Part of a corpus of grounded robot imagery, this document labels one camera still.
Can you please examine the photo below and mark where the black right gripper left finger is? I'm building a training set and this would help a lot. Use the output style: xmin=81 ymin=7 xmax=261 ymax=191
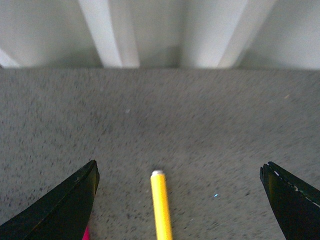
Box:
xmin=0 ymin=160 xmax=100 ymax=240

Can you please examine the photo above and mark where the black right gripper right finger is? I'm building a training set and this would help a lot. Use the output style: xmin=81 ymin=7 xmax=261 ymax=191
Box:
xmin=259 ymin=161 xmax=320 ymax=240

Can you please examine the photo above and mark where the pink highlighter pen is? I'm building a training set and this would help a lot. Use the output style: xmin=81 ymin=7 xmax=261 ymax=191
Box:
xmin=82 ymin=226 xmax=90 ymax=240

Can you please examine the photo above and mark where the yellow highlighter pen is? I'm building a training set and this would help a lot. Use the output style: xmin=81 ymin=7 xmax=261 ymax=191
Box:
xmin=150 ymin=170 xmax=173 ymax=240

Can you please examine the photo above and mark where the white pleated curtain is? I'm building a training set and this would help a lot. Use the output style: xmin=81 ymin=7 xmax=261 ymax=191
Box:
xmin=0 ymin=0 xmax=320 ymax=70

